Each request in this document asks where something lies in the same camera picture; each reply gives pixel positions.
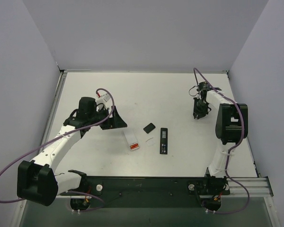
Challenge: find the black battery cover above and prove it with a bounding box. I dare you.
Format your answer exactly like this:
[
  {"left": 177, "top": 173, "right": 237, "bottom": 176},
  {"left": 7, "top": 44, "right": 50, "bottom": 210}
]
[{"left": 143, "top": 123, "right": 156, "bottom": 134}]

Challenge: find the black remote control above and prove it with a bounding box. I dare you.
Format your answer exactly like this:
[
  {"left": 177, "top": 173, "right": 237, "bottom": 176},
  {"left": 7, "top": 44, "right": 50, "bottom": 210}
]
[{"left": 160, "top": 128, "right": 168, "bottom": 155}]

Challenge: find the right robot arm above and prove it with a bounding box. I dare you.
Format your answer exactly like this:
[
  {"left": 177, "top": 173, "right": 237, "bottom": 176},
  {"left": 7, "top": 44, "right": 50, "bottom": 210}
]
[{"left": 192, "top": 81, "right": 248, "bottom": 178}]

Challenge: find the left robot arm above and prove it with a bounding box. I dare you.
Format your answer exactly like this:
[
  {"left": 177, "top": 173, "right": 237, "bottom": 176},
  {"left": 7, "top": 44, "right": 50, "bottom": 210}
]
[{"left": 17, "top": 94, "right": 127, "bottom": 206}]

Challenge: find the upper red battery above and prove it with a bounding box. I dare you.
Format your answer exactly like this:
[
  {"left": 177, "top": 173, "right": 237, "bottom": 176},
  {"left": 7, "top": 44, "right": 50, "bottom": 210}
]
[{"left": 129, "top": 143, "right": 139, "bottom": 150}]

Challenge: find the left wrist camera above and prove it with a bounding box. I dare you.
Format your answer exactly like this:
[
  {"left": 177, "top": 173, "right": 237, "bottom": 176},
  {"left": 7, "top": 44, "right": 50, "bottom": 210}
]
[{"left": 96, "top": 93, "right": 111, "bottom": 105}]

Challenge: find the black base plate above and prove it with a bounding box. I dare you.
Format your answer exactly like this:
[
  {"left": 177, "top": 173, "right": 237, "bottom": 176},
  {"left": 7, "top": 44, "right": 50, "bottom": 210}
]
[{"left": 59, "top": 176, "right": 230, "bottom": 209}]

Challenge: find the aluminium frame rail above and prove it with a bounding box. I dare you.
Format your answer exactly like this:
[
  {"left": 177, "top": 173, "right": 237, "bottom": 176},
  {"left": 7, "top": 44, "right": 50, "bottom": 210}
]
[{"left": 18, "top": 176, "right": 274, "bottom": 199}]

